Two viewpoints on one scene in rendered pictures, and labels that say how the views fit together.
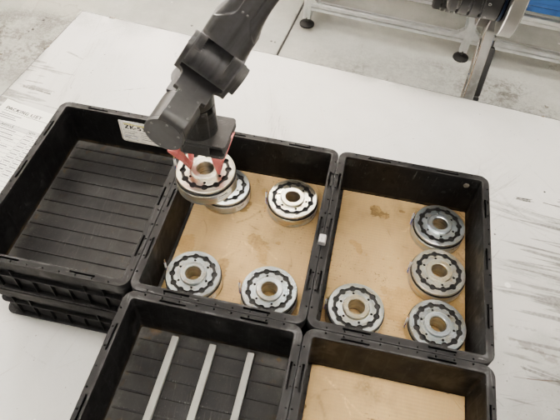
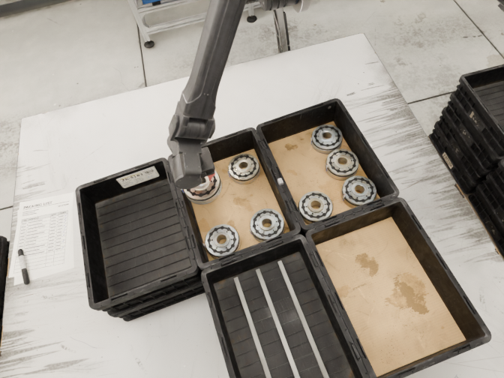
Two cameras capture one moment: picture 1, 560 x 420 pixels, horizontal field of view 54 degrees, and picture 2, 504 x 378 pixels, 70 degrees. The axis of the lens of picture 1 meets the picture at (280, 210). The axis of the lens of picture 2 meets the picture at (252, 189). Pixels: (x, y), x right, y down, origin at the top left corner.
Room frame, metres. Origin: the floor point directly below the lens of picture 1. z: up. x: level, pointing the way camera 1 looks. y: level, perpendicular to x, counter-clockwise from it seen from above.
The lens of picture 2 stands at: (0.09, 0.17, 1.87)
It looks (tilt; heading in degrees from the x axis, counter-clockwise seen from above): 61 degrees down; 342
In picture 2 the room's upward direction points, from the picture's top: 11 degrees counter-clockwise
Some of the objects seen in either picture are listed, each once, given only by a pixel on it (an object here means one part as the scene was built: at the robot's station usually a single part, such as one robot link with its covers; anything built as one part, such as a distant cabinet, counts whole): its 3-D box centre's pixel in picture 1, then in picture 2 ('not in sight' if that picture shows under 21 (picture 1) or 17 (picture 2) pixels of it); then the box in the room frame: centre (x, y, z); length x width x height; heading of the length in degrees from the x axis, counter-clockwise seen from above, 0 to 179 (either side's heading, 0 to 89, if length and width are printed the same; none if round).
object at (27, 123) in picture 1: (2, 148); (42, 234); (0.93, 0.71, 0.70); 0.33 x 0.23 x 0.01; 166
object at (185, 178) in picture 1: (205, 170); (201, 182); (0.62, 0.13, 1.03); 0.10 x 0.10 x 0.01
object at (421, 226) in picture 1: (439, 225); (327, 136); (0.67, -0.32, 0.86); 0.10 x 0.10 x 0.01
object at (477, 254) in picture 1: (399, 262); (321, 168); (0.57, -0.23, 0.87); 0.40 x 0.30 x 0.11; 171
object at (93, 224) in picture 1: (97, 202); (139, 233); (0.66, 0.36, 0.87); 0.40 x 0.30 x 0.11; 171
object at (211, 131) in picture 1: (197, 118); (189, 159); (0.62, 0.13, 1.15); 0.10 x 0.07 x 0.07; 80
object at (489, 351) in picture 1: (405, 247); (322, 160); (0.57, -0.23, 0.92); 0.40 x 0.30 x 0.02; 171
